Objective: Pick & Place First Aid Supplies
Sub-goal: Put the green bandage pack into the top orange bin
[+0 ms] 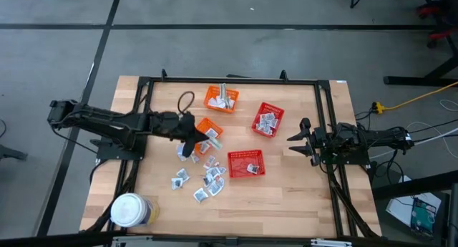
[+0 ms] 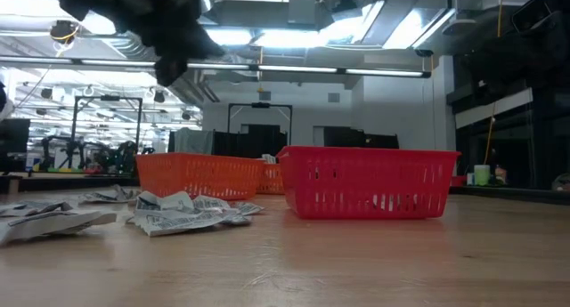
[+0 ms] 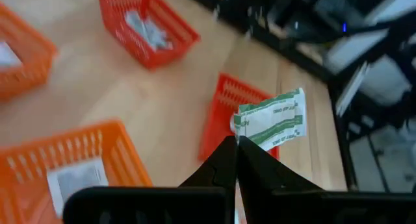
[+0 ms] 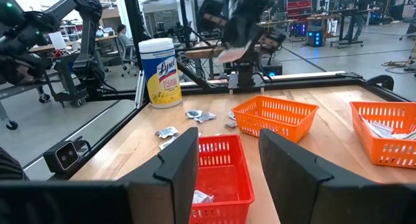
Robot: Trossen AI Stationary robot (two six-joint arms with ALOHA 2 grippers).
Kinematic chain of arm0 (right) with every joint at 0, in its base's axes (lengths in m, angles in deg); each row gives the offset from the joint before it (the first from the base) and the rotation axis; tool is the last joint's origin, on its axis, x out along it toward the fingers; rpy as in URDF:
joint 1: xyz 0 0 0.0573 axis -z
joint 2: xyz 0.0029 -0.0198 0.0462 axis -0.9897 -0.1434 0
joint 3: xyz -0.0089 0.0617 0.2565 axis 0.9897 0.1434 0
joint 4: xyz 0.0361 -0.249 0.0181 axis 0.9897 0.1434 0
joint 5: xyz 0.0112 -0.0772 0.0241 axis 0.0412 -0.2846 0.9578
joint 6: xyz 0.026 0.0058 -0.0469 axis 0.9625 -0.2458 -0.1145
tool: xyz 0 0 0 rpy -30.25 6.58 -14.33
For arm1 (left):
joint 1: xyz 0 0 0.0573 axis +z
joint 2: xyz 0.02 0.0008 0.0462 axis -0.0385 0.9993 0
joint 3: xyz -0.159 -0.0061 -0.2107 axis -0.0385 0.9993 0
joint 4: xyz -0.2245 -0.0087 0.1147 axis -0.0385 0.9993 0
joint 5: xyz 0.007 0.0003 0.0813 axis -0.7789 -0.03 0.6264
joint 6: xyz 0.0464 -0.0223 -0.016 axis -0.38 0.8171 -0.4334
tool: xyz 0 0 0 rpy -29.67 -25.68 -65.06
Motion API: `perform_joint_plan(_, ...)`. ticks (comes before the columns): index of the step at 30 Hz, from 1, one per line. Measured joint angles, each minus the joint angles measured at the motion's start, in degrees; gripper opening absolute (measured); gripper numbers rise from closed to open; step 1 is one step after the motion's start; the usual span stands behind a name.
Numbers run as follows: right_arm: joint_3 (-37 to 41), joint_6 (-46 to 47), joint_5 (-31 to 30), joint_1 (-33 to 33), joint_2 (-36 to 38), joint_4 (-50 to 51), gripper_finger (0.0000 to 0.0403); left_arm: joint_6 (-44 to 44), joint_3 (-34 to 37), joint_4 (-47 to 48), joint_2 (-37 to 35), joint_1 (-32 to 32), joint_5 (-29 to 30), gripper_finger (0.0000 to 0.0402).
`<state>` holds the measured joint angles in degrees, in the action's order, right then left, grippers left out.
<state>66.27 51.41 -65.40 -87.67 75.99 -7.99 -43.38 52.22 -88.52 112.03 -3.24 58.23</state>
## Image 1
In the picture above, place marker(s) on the black stand foot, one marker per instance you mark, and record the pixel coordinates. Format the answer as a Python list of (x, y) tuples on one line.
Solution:
[(12, 154)]

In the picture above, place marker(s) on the black stand base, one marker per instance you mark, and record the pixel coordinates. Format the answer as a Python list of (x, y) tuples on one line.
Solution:
[(422, 80)]

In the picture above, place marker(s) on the black vertical post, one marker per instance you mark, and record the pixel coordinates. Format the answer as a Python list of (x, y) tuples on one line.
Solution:
[(453, 214)]

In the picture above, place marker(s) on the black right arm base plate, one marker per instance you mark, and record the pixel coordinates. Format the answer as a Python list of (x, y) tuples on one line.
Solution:
[(345, 160)]

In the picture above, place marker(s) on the white paper sheet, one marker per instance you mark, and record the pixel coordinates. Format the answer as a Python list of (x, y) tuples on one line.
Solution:
[(397, 207)]

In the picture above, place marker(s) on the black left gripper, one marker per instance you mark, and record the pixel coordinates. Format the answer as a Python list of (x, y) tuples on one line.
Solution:
[(175, 125)]

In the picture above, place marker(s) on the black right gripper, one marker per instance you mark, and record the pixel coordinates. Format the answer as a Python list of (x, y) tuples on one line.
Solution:
[(316, 141)]

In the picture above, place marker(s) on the white packet with blue print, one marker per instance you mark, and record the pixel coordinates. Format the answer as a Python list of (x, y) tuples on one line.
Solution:
[(195, 158), (180, 152)]

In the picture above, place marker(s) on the silver frame bracket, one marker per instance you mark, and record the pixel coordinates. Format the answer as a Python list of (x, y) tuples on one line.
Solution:
[(331, 243)]

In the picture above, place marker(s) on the white packet with green print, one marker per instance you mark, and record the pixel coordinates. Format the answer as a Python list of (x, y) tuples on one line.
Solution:
[(215, 143), (223, 91)]

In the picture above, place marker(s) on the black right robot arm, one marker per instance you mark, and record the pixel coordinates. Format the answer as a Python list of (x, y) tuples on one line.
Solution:
[(375, 137)]

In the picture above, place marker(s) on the orange plastic basket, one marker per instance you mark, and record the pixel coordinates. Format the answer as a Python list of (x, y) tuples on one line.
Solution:
[(213, 93), (207, 124)]

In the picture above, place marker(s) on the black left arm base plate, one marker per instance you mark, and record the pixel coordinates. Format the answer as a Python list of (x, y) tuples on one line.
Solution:
[(120, 152)]

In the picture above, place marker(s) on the black overhead frame beam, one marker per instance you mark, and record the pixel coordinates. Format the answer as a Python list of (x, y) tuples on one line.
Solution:
[(53, 240)]

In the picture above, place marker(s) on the green circuit board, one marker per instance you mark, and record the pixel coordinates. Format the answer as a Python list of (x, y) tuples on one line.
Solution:
[(423, 216)]

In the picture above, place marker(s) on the white-lidded yellow wipes tub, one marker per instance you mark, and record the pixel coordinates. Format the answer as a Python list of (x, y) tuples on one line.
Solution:
[(130, 210)]

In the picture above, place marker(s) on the red plastic basket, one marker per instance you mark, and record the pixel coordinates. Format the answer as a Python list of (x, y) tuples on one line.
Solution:
[(277, 109)]

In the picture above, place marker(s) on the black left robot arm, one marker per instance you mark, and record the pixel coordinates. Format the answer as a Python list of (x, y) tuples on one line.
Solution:
[(107, 121)]

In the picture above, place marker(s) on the black slanted beam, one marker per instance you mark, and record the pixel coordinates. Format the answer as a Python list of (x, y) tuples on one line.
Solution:
[(411, 186)]

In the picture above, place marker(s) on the person's red shoe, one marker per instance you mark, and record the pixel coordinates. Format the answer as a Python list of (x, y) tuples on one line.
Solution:
[(442, 34), (431, 9)]

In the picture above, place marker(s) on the small red-orange plastic basket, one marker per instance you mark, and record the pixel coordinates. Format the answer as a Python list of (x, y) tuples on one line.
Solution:
[(238, 161)]

